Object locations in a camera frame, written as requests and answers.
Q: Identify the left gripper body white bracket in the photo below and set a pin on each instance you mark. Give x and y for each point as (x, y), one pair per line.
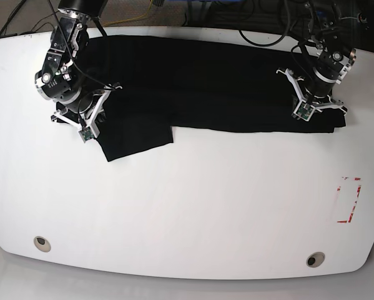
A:
(316, 92)

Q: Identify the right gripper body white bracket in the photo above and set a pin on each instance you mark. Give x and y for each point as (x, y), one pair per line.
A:
(83, 110)

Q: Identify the black t-shirt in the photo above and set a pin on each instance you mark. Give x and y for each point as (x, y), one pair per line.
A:
(169, 83)

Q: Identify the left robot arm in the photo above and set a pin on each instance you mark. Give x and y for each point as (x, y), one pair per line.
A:
(329, 60)

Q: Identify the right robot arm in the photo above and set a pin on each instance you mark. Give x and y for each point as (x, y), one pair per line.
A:
(60, 73)

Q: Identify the red tape rectangle marking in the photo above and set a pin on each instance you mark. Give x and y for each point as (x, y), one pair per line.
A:
(347, 197)

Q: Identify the left table grommet hole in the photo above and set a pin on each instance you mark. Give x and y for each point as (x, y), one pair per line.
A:
(42, 244)

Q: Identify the table grommet hole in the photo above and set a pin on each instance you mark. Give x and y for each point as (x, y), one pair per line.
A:
(315, 259)
(42, 244)

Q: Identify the right table grommet hole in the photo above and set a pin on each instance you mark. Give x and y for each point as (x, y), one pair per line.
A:
(315, 259)

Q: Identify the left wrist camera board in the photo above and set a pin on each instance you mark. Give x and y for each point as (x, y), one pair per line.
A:
(304, 111)

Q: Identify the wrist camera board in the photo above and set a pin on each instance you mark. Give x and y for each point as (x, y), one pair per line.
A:
(86, 134)
(304, 111)

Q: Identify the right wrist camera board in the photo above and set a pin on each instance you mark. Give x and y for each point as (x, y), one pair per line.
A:
(86, 134)

